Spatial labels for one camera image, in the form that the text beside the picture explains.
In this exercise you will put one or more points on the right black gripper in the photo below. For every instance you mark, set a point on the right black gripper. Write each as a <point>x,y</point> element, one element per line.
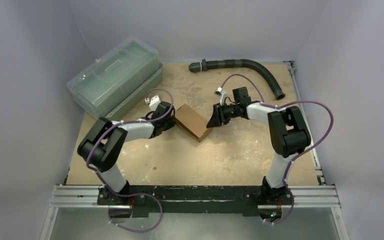
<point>221,113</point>

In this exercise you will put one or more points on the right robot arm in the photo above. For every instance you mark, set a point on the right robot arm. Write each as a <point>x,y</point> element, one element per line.
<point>288,133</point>

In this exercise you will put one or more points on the clear plastic storage box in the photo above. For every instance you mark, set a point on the clear plastic storage box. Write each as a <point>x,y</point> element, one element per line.
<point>118,80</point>

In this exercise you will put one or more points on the brown cardboard box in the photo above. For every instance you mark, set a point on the brown cardboard box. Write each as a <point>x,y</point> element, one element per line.
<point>192,122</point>

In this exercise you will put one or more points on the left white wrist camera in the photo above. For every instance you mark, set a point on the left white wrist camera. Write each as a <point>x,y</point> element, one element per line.
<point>153,102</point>

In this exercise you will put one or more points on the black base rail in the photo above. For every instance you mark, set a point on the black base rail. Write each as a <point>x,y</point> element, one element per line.
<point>247,200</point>

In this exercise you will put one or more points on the aluminium frame profile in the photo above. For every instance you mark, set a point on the aluminium frame profile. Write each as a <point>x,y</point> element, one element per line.
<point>85,196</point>

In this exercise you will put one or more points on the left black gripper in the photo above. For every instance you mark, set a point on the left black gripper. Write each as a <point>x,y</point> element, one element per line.
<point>171,124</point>

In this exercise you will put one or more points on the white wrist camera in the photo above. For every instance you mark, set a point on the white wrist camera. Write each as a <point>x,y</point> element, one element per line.
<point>222,94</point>
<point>153,102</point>

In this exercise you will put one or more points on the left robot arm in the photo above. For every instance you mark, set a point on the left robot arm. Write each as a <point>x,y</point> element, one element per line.
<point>102,145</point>

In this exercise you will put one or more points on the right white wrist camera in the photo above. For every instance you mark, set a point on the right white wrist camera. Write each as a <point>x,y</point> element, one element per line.
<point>222,94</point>

